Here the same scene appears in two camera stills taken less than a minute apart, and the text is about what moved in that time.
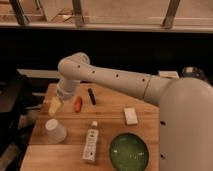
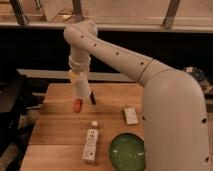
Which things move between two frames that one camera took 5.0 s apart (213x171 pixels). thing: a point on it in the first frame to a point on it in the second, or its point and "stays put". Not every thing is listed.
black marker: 93,98 stays put
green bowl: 128,152 stays put
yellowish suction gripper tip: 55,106 to 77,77
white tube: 90,149 stays put
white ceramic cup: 56,132 to 82,88
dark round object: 191,71 stays put
